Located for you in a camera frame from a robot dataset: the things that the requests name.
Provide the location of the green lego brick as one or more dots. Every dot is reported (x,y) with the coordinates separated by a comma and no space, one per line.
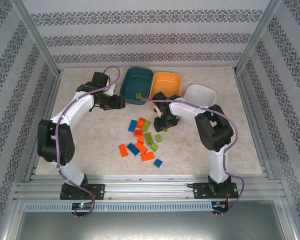
(153,147)
(148,138)
(138,96)
(146,125)
(165,130)
(158,138)

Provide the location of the orange lego brick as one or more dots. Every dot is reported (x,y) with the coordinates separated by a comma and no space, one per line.
(140,147)
(147,156)
(140,139)
(138,132)
(123,150)
(141,122)

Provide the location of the blue lego brick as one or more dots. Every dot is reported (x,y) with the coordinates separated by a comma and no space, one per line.
(158,162)
(133,125)
(133,149)

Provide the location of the teal plastic container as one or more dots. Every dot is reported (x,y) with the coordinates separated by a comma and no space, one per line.
(137,80)

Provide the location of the orange plastic container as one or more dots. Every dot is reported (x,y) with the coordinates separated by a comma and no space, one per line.
(165,82)

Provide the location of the white plastic container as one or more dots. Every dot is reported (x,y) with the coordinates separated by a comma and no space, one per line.
(200,95)

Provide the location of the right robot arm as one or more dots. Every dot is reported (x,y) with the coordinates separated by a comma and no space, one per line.
(215,132)

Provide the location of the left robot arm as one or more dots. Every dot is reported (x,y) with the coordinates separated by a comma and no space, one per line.
(47,140)

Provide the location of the sheet metal tray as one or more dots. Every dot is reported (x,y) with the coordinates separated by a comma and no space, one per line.
(150,227)

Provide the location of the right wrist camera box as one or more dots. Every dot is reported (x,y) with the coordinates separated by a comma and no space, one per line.
(159,96)

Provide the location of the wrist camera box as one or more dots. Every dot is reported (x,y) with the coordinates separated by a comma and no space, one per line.
(159,96)
(100,78)

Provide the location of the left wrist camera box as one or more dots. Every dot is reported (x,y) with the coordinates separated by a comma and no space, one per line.
(100,78)

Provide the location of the aluminium side frame rail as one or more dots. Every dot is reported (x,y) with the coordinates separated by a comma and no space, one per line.
(53,92)
(243,95)

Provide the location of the aluminium mounting rail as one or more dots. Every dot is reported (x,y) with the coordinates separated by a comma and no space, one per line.
(150,190)

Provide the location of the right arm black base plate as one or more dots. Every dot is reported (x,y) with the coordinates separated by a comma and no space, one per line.
(200,191)

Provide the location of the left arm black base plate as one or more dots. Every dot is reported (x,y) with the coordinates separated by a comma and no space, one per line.
(97,191)

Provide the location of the aluminium frame post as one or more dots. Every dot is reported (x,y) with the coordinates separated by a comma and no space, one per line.
(258,37)
(35,37)

